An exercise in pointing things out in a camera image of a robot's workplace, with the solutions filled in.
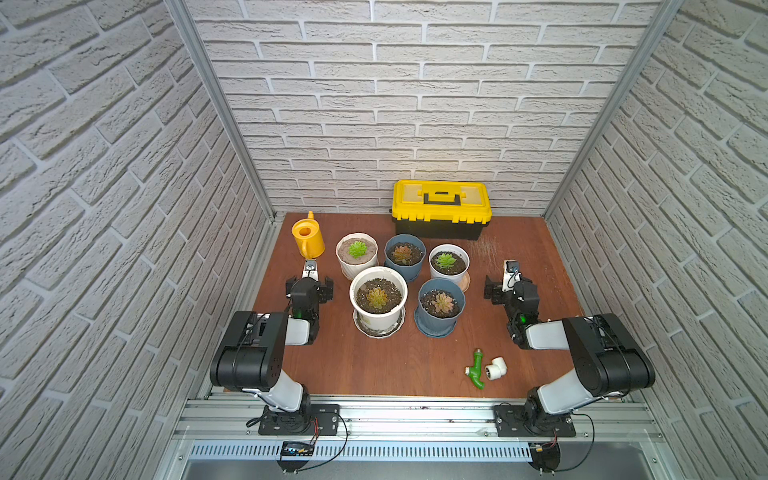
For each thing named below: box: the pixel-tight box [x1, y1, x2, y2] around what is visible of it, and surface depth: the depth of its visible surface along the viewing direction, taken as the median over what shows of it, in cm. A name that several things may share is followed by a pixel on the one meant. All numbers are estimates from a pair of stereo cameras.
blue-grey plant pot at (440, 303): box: [418, 278, 466, 334], surface depth 89 cm
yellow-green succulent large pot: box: [366, 287, 389, 310], surface depth 86 cm
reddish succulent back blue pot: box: [392, 245, 412, 265], surface depth 97 cm
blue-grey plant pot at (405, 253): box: [384, 234, 427, 282], surface depth 97 cm
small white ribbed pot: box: [428, 243, 470, 286], surface depth 96 cm
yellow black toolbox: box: [391, 180, 492, 240], surface depth 103 cm
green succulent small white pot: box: [436, 253, 457, 269], surface depth 95 cm
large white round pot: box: [349, 266, 408, 331], surface depth 87 cm
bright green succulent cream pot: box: [348, 240, 369, 259], surface depth 95 cm
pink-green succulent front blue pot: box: [431, 292, 455, 315], surface depth 87 cm
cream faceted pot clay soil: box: [335, 232, 379, 280], surface depth 96 cm
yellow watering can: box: [291, 211, 325, 259], surface depth 102 cm
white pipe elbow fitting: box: [485, 356, 508, 381], surface depth 82 cm
